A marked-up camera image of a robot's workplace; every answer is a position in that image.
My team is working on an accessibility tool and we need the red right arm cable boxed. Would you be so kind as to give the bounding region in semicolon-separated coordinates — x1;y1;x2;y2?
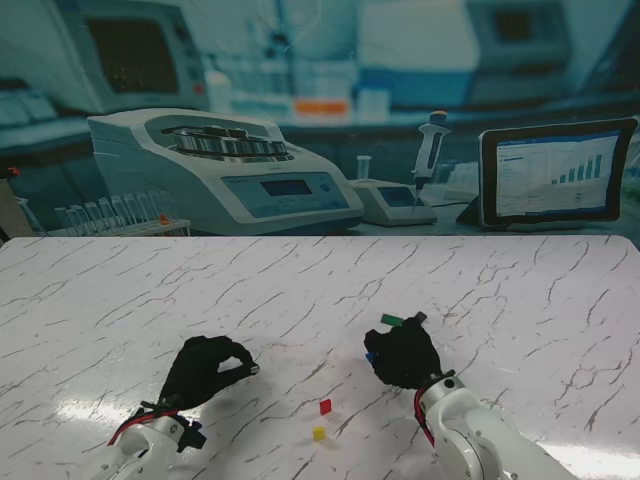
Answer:
413;389;436;447

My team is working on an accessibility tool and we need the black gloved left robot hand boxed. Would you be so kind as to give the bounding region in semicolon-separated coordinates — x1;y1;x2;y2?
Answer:
162;336;261;410

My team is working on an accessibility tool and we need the beige board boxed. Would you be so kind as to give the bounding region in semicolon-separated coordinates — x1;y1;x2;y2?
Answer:
0;177;27;237

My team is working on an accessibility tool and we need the black left wrist camera bracket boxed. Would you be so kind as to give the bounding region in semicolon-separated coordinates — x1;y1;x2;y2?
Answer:
174;419;207;452

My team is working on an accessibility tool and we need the red left arm cable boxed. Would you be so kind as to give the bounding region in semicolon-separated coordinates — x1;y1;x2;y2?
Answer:
107;409;179;446

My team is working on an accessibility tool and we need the printed laboratory backdrop banner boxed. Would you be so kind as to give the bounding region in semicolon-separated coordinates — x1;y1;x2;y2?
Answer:
0;0;640;237

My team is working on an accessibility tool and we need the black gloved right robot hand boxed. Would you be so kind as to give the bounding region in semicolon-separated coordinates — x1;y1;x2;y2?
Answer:
363;317;442;391

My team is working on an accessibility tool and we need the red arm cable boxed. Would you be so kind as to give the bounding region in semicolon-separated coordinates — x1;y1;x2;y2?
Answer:
107;409;179;446
413;389;436;447

